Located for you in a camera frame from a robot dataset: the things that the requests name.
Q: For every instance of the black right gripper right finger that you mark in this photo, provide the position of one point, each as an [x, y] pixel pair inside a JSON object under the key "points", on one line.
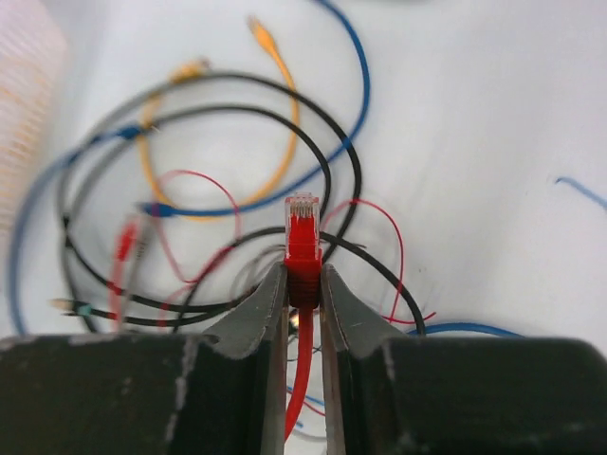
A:
{"points": [[386, 392]]}

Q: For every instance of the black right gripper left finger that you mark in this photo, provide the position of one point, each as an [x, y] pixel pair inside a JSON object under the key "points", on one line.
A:
{"points": [[221, 391]]}

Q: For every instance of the white basket left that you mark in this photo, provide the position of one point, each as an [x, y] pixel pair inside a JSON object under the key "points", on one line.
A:
{"points": [[32, 56]]}

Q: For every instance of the black cable large loop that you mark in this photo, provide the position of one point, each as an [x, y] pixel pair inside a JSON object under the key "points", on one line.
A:
{"points": [[212, 311]]}

